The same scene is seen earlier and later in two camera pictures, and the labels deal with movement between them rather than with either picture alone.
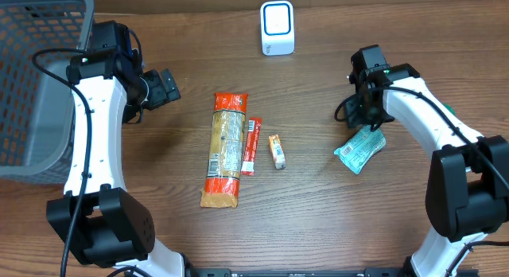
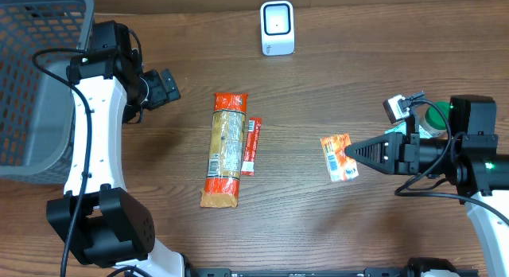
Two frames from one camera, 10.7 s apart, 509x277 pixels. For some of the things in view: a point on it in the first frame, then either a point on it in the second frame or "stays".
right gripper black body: (367, 110) to (409, 150)
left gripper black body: (167, 86) stays
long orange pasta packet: (226, 159) stays
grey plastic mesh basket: (37, 134) stays
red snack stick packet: (248, 163) stays
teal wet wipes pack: (360, 148) to (402, 128)
